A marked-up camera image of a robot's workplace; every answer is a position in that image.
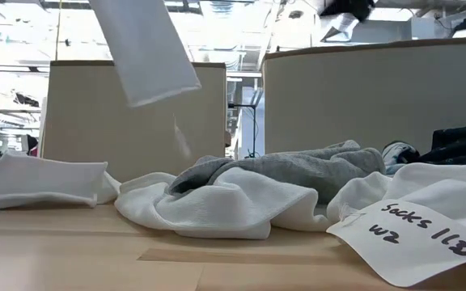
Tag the grey garment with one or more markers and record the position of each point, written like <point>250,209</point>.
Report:
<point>297,169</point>

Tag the white handwritten paper tag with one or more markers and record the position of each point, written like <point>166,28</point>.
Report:
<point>407,246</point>

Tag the navy dotted garment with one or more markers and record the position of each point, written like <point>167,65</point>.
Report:
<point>459,145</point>

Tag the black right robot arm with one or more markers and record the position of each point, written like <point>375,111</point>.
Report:
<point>346,8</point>

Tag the black tripod stand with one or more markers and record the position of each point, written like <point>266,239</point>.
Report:
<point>253,129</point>

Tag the beige fabric storage bin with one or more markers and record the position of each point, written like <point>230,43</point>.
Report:
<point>358,93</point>
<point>95,129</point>

